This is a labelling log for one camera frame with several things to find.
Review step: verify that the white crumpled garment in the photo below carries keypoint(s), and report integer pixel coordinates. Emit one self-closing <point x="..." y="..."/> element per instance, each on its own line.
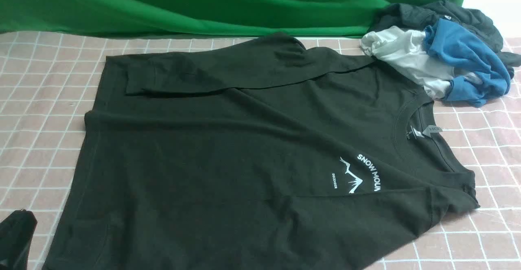
<point x="403" y="51"/>

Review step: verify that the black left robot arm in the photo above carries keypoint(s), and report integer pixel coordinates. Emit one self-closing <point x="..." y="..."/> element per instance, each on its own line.
<point x="16" y="233"/>

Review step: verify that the blue crumpled garment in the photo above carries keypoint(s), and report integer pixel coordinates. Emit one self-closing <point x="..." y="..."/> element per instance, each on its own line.
<point x="457" y="47"/>

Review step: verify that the green backdrop cloth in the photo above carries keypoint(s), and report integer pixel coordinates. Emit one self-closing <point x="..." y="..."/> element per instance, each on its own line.
<point x="144" y="18"/>

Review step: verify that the dark gray crumpled garment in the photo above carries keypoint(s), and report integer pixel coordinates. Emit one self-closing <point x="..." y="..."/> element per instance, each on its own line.
<point x="407" y="16"/>

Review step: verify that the dark gray long-sleeve shirt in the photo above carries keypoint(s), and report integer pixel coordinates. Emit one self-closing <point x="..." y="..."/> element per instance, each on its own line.
<point x="258" y="156"/>

